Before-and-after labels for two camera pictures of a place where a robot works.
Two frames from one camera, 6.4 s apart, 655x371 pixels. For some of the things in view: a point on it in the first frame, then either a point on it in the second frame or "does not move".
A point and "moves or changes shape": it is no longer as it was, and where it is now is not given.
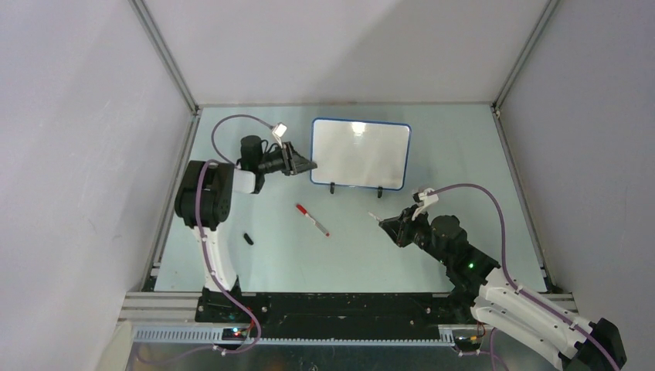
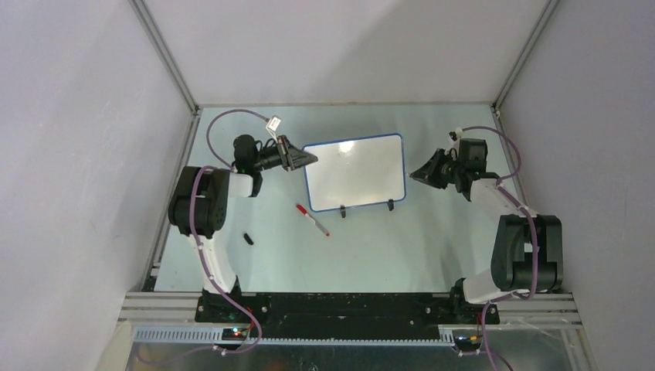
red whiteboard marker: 303,210 does not move
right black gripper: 399,227 → 425,175
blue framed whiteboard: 360,154 moves or changes shape
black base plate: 339,315 does not move
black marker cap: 248,239 does not move
